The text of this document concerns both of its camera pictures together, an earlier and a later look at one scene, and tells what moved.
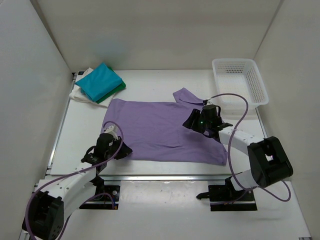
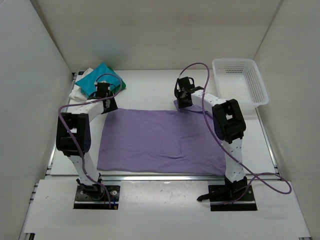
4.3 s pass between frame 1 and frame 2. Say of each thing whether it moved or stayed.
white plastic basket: stayed
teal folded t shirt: stayed
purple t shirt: moved
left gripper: moved
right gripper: moved
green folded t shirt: stayed
